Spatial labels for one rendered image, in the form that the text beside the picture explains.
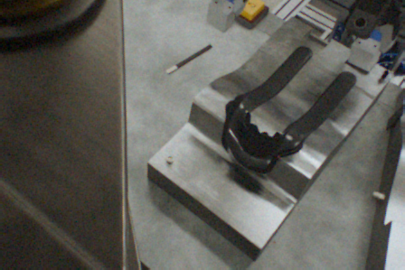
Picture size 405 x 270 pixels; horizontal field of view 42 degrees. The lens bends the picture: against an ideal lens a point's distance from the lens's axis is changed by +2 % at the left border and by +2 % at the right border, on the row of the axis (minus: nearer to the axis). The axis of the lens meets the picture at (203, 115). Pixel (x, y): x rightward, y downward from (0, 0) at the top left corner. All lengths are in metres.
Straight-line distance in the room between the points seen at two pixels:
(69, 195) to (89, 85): 0.05
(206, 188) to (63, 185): 0.77
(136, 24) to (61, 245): 1.13
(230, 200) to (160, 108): 0.28
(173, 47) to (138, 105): 0.19
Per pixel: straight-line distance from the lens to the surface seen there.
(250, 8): 1.31
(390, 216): 1.01
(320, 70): 1.14
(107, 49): 0.22
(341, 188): 1.09
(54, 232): 0.18
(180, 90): 1.15
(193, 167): 0.97
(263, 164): 0.98
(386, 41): 1.11
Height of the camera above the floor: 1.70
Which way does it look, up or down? 54 degrees down
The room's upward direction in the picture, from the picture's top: 10 degrees clockwise
